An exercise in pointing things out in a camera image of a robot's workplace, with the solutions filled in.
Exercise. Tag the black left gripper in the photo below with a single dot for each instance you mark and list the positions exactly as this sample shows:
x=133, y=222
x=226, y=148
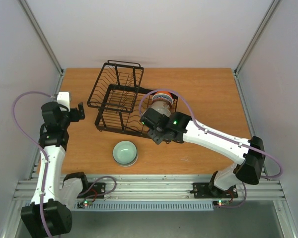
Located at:
x=76, y=117

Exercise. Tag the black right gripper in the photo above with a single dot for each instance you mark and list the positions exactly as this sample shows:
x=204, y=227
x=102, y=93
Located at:
x=158, y=135

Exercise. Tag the plain white bowl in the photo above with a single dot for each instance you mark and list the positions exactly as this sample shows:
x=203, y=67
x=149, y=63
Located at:
x=163, y=107

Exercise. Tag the red patterned bowl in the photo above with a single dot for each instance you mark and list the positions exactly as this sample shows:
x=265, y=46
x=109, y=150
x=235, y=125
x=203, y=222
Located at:
x=167, y=100

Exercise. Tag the white bowl with orange outside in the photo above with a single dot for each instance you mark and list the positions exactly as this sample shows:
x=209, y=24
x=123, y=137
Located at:
x=162, y=94

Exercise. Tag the light green ceramic bowl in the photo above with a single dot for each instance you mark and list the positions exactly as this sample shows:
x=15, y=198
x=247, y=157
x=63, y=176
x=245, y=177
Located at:
x=125, y=153

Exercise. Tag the black wire dish rack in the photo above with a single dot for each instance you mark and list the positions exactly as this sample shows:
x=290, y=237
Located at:
x=116, y=94

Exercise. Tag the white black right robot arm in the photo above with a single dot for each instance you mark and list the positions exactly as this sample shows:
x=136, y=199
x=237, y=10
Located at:
x=245, y=154

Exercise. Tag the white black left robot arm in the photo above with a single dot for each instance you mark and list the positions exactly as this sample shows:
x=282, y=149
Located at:
x=50, y=210

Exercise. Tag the left green led board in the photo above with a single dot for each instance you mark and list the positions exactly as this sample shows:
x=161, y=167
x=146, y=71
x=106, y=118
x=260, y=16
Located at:
x=85, y=203

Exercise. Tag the green led board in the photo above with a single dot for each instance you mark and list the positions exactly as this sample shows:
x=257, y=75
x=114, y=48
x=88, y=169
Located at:
x=85, y=203
x=220, y=203

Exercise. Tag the right green led board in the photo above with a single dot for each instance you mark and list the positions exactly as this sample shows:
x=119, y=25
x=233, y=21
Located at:
x=220, y=203

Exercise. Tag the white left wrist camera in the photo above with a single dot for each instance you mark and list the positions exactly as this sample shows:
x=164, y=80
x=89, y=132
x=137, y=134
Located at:
x=64, y=98

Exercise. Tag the aluminium left frame post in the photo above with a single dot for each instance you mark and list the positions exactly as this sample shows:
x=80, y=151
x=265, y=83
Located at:
x=36, y=26

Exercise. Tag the aluminium frame post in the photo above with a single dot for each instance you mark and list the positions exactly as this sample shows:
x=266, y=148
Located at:
x=258, y=32
x=36, y=26

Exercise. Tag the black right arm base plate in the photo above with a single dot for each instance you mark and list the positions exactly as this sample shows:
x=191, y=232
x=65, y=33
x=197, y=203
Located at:
x=205, y=190

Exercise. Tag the aluminium front frame rails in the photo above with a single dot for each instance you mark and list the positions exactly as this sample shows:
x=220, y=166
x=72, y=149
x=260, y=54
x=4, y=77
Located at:
x=161, y=187

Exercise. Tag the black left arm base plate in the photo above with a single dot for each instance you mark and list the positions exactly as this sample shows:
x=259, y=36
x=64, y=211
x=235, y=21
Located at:
x=98, y=189

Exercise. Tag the grey slotted cable duct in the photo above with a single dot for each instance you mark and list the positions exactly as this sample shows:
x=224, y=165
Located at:
x=121, y=206

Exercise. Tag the aluminium right frame post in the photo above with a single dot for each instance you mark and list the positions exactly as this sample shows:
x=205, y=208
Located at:
x=258, y=32

